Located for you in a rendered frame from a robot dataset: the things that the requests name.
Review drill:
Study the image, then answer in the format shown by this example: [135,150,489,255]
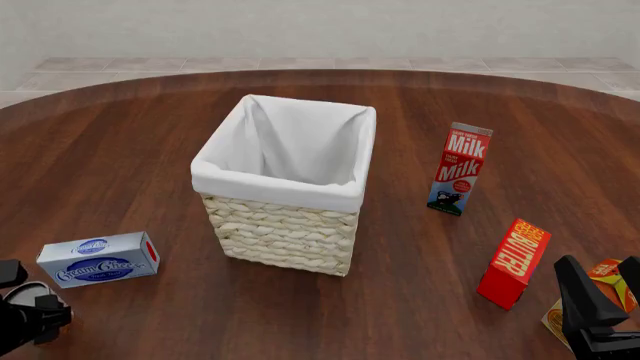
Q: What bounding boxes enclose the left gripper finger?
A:
[0,258,30,290]

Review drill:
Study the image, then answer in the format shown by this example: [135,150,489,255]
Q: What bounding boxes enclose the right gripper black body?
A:
[562,316,640,360]

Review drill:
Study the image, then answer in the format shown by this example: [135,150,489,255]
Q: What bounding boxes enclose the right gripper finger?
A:
[617,255,640,302]
[553,254,631,332]

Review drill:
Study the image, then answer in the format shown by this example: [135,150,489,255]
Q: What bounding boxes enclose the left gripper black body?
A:
[0,294,74,347]

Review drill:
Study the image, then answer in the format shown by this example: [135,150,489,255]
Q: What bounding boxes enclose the woven basket with white liner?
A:
[189,93,378,278]

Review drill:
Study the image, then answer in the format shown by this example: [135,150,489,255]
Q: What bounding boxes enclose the tin with silver lid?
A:
[1,281,74,345]

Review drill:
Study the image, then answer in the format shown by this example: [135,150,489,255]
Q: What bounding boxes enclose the orange and yellow juice carton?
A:
[540,257,640,348]

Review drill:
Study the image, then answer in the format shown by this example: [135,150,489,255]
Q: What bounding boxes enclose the red butter box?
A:
[475,217,553,312]

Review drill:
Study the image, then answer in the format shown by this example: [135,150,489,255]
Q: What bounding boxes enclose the grey-blue cream cheese box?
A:
[35,231,161,290]

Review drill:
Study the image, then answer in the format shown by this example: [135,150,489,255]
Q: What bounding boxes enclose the red and white milk carton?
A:
[426,121,495,218]

